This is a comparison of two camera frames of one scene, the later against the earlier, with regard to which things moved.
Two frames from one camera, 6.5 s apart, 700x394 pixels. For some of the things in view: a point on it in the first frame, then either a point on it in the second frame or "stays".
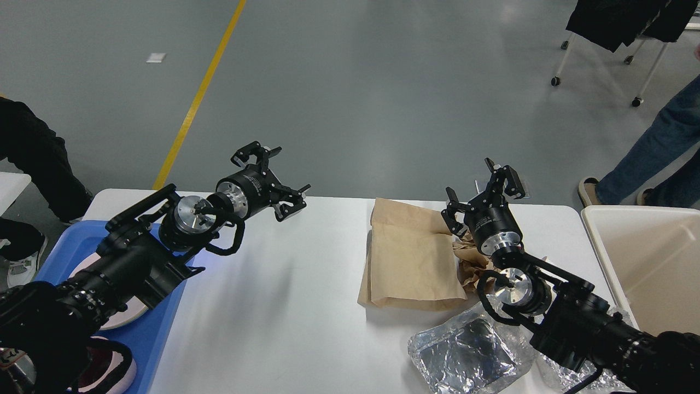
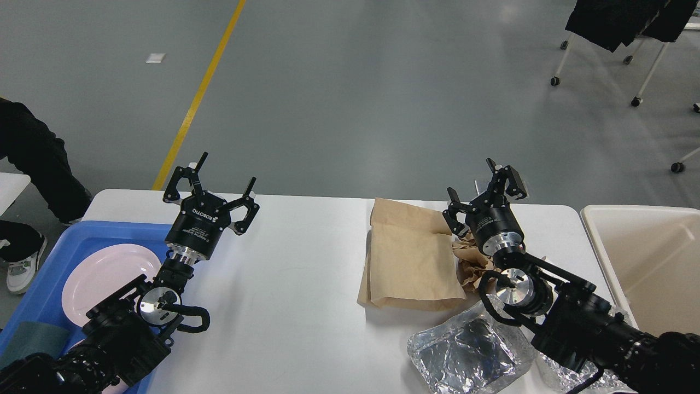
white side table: x=11 y=185 stays
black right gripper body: x=493 y=224 stays
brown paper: x=471 y=262 stays
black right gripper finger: x=513 y=185 stays
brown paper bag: x=412 y=262 stays
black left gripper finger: x=262 y=155 to x=171 y=193
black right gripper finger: x=454 y=206 stays
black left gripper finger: x=287 y=194 to x=240 y=227
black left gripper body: x=251 y=189 to x=196 y=227
